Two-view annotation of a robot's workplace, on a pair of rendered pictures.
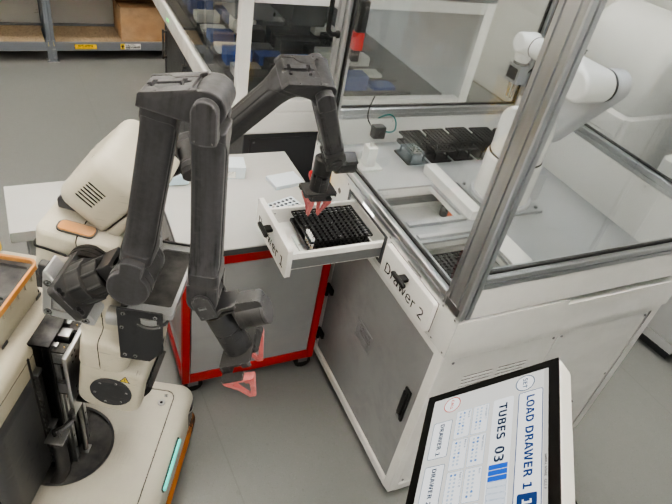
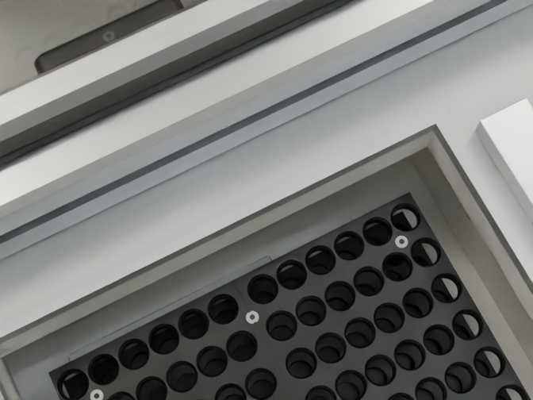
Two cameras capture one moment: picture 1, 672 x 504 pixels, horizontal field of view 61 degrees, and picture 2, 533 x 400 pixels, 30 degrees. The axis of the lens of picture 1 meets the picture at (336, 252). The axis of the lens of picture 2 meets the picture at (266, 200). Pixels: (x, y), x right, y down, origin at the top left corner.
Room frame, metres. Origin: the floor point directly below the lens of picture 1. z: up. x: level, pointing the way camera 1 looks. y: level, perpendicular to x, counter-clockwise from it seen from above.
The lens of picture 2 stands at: (1.43, -0.41, 1.32)
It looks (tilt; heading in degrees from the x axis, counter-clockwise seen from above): 72 degrees down; 98
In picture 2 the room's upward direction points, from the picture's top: 4 degrees counter-clockwise
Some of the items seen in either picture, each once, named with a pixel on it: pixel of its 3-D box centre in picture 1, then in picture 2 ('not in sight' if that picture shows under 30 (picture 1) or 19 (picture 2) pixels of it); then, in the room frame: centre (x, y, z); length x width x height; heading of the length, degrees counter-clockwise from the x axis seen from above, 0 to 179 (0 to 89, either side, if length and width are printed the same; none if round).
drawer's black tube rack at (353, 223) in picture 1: (330, 230); not in sight; (1.56, 0.03, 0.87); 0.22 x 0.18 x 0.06; 121
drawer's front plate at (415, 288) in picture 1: (406, 285); not in sight; (1.35, -0.23, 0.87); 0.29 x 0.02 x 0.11; 31
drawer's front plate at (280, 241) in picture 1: (273, 236); not in sight; (1.46, 0.21, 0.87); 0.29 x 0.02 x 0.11; 31
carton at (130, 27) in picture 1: (141, 18); not in sight; (4.91, 2.06, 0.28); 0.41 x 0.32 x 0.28; 124
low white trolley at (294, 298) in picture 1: (234, 271); not in sight; (1.82, 0.40, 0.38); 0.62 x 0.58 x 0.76; 31
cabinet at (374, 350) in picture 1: (446, 311); not in sight; (1.83, -0.51, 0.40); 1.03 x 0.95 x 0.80; 31
